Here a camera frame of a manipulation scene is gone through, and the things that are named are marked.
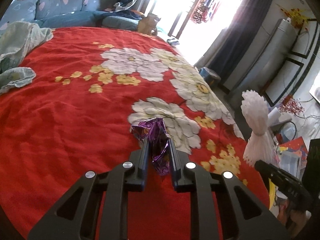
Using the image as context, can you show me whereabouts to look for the blue storage stool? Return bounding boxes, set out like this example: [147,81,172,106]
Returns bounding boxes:
[199,66,221,87]

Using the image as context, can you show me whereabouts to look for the white vase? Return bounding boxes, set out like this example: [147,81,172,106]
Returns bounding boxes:
[267,107,282,126]

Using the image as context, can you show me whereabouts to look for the pale printed cloth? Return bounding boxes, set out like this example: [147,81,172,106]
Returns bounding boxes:
[0,21,55,95]

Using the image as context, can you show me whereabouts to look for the red floral blanket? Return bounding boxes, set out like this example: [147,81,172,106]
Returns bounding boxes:
[0,26,272,240]

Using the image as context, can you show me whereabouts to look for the yellow artificial flowers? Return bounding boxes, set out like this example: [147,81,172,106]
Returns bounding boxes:
[279,7,317,28]

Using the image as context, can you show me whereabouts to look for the grey standing air conditioner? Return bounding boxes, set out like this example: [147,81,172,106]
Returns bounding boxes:
[222,18,298,91]

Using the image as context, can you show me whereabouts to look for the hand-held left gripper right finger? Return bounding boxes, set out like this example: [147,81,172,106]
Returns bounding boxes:
[168,138,292,240]

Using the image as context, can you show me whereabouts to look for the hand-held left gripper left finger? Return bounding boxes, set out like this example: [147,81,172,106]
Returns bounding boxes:
[27,136,150,240]

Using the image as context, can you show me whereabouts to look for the hanging laundry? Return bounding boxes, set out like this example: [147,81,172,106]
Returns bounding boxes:
[189,0,222,25]

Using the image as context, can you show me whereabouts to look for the wall television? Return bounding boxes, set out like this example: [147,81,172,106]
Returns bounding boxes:
[308,84,320,106]

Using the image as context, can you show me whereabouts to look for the dark grey curtain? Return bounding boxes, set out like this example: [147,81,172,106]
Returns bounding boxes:
[207,0,277,68]

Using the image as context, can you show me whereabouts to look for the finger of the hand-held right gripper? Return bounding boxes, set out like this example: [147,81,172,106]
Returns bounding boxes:
[254,160,278,182]

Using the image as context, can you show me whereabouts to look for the blue heart-print sofa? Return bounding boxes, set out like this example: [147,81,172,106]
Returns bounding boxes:
[0,0,146,30]

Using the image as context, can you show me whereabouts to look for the purple foil wrapper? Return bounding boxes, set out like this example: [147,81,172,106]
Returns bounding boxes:
[129,117,171,176]

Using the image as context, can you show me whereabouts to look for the glass balcony door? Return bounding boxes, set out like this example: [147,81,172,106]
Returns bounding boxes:
[144,0,253,56]

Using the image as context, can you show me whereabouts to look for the brown paper bag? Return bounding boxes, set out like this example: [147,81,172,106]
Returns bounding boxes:
[137,12,161,36]

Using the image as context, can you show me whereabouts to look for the red booklet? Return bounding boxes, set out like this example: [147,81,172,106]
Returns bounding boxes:
[277,137,310,157]

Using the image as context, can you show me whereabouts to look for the red berry branches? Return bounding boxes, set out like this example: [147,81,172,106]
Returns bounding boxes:
[278,94,306,115]

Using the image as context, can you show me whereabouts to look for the dark clothes on sofa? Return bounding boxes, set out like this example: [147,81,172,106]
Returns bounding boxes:
[104,2,146,20]

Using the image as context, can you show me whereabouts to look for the black coiled cable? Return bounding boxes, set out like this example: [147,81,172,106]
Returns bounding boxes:
[279,121,297,141]

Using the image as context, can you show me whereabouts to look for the black set-top box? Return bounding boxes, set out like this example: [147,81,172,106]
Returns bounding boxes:
[301,138,320,193]

